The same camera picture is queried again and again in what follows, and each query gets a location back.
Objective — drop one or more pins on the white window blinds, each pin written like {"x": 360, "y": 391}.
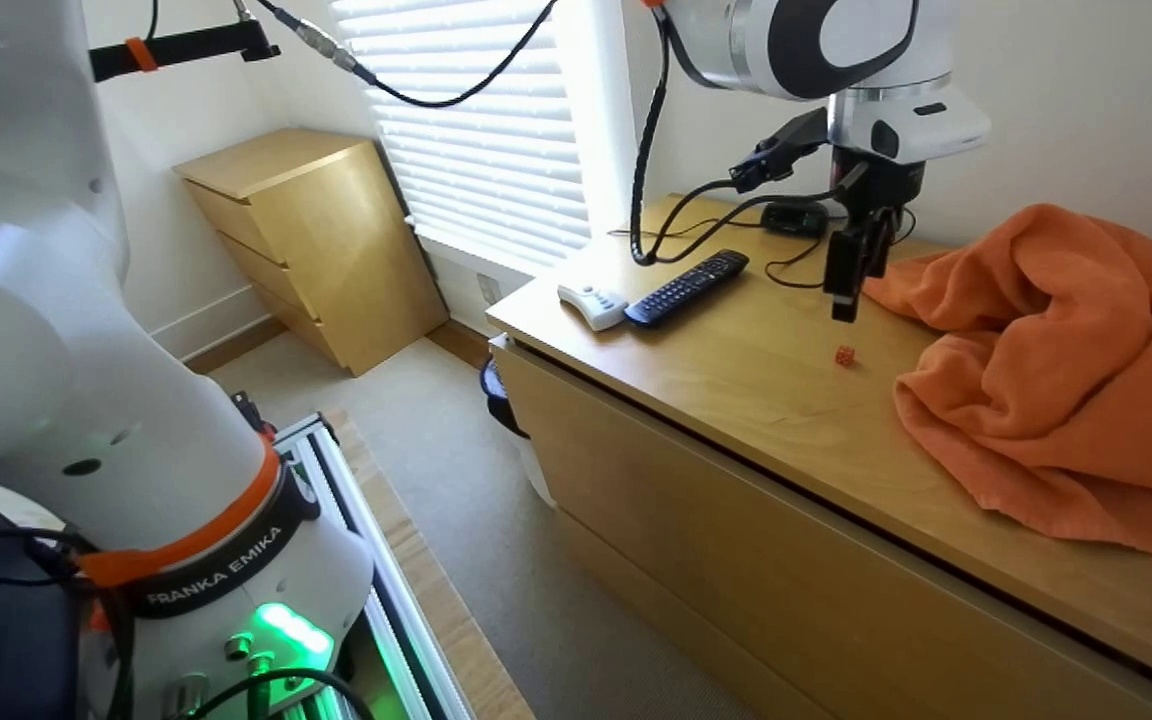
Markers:
{"x": 476, "y": 121}

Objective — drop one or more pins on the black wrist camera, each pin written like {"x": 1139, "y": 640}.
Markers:
{"x": 783, "y": 150}

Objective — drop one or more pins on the light wooden dresser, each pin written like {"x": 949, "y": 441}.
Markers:
{"x": 767, "y": 515}

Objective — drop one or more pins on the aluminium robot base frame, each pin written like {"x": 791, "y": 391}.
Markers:
{"x": 389, "y": 655}

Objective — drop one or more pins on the black round device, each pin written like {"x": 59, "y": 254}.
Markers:
{"x": 791, "y": 219}

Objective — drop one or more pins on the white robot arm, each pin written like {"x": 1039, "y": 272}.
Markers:
{"x": 223, "y": 579}

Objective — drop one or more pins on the orange towel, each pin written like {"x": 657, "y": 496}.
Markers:
{"x": 1039, "y": 380}

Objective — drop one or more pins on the small wooden drawer chest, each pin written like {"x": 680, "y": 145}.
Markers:
{"x": 321, "y": 232}

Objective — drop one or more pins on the small orange die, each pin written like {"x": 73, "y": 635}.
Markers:
{"x": 845, "y": 359}

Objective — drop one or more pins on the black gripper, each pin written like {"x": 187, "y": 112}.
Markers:
{"x": 874, "y": 193}

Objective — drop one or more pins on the white remote control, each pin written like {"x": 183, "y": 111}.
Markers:
{"x": 599, "y": 309}

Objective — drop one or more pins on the black remote control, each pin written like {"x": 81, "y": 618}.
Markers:
{"x": 686, "y": 288}

